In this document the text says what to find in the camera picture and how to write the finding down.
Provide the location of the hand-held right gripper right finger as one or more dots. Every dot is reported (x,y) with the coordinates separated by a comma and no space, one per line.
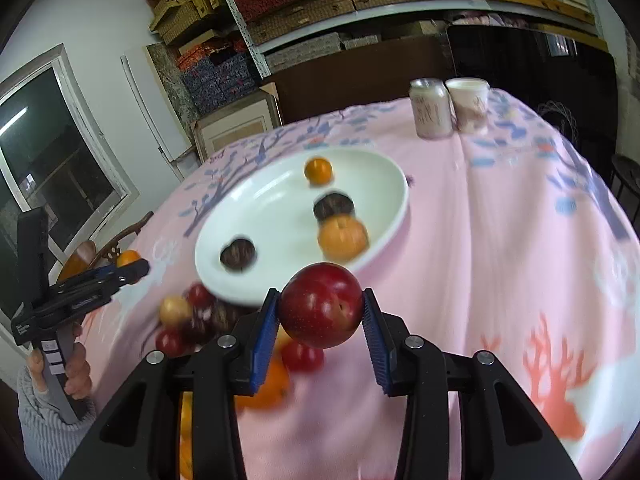
(374,345)

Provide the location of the orange yellow round fruit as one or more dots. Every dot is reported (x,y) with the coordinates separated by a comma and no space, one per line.
(343,239)

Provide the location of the white metal shelf rack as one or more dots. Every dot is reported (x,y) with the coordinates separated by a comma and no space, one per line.
(240,15)

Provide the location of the white door panel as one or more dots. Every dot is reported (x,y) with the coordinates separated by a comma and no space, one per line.
(150,105)

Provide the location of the dark brown cabinet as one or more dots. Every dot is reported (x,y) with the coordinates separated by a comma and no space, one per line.
(350,80)

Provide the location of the black stool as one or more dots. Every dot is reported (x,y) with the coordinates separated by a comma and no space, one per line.
(627,175)

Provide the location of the cardboard box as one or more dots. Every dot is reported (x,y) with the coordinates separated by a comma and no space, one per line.
(235,125)

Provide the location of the person's left hand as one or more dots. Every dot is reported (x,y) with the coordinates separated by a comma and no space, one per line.
(80,367)

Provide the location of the white framed window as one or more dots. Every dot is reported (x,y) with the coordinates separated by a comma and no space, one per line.
(45,155)

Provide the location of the wooden chair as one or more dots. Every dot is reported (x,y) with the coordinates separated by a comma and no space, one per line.
(80,260)

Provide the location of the red cherry tomato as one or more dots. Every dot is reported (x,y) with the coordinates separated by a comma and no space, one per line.
(302,358)
(170,342)

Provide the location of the tan yellow round fruit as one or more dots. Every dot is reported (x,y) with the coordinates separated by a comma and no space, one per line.
(175,311)

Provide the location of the pink drink can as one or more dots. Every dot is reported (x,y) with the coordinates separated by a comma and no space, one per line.
(430,110)

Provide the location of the grey stone slab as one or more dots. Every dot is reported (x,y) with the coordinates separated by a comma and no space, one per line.
(167,85)

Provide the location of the white plate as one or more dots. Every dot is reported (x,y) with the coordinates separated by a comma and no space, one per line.
(270,210)

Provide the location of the person's left forearm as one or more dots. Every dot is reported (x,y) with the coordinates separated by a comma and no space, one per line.
(42,425)

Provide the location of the large red plum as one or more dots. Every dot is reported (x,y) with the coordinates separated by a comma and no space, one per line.
(320,305)

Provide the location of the pink printed tablecloth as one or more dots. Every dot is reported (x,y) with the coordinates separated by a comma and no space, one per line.
(490,240)

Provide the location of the black panel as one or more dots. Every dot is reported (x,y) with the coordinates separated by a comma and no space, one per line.
(530,70)

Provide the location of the stack of blue patterned boxes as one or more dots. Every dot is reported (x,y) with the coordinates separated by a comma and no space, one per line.
(220,77)

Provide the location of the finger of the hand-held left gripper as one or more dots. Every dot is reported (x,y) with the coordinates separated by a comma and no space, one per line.
(106,272)
(131,272)

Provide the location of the white paper cup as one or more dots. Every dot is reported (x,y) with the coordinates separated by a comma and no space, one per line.
(469,105)

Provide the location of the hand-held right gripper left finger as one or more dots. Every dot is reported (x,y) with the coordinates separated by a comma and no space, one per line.
(266,345)

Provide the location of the small tan fruit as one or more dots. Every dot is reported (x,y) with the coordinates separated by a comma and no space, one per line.
(282,337)

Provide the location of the small dark red plum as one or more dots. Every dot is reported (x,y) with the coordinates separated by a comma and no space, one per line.
(200,295)

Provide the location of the small orange kumquat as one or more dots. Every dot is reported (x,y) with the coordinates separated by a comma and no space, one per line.
(128,257)
(318,170)

